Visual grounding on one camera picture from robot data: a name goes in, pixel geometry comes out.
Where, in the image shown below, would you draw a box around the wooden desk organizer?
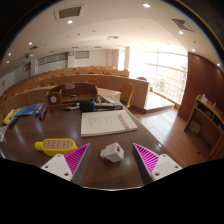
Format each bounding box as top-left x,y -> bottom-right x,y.
45,82 -> 99,108

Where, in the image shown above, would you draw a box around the blue booklet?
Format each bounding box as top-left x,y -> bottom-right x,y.
15,102 -> 44,118

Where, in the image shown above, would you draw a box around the ceiling air vent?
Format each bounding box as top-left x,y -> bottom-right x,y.
171,18 -> 194,33
54,4 -> 86,20

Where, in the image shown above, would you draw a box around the wooden chair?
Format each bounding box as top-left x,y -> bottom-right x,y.
119,82 -> 135,107

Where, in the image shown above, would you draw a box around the handheld microphone with blue foam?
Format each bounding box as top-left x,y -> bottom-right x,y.
79,99 -> 124,113

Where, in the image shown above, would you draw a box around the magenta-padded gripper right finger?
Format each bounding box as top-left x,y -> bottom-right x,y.
131,142 -> 183,186

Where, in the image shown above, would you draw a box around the blue marker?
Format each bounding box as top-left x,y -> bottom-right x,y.
34,104 -> 43,117

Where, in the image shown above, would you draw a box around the white charger with red button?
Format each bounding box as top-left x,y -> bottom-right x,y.
99,141 -> 125,163

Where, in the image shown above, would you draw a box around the white book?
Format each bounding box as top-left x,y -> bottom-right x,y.
80,109 -> 139,138

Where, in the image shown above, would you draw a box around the yellow power strip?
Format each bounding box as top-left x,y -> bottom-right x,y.
34,137 -> 79,157

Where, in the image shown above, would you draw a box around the wooden shelf unit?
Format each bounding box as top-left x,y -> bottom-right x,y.
184,94 -> 224,161

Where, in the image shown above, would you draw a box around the black pen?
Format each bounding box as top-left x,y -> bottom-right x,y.
64,104 -> 81,112

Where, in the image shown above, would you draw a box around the black remote control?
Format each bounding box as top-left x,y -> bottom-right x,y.
7,116 -> 20,128

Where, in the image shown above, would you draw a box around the ceiling spot lights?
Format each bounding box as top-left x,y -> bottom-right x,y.
6,2 -> 221,68

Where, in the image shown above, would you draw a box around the rows of wooden auditorium seats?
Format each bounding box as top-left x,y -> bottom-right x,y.
0,66 -> 131,101

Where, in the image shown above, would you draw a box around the large window wall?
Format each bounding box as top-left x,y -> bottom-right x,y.
128,49 -> 189,104

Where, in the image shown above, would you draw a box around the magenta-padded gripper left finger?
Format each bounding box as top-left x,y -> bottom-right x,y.
40,142 -> 92,185

